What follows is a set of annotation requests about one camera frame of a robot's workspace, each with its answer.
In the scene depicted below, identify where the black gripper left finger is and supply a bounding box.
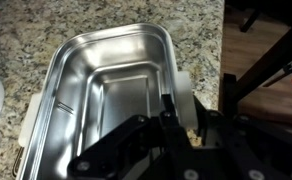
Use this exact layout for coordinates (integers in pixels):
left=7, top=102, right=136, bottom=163
left=67, top=94, right=200, bottom=180

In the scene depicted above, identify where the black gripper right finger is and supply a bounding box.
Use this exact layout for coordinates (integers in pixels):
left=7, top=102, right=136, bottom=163
left=192, top=73, right=292, bottom=180

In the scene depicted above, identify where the white steel lunch box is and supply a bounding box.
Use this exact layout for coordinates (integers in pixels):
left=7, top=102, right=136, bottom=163
left=13, top=23, right=198, bottom=180

